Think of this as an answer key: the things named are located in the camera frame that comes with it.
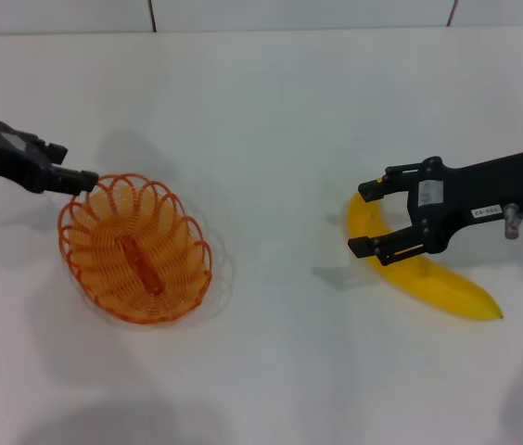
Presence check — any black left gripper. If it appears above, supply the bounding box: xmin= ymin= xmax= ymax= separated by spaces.
xmin=0 ymin=119 xmax=101 ymax=196

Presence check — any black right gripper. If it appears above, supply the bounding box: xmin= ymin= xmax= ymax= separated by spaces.
xmin=347 ymin=151 xmax=523 ymax=267

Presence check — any yellow banana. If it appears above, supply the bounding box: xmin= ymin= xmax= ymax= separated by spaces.
xmin=345 ymin=192 xmax=505 ymax=322

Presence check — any orange plastic wire basket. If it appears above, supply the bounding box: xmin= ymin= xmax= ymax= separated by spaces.
xmin=57 ymin=172 xmax=213 ymax=325

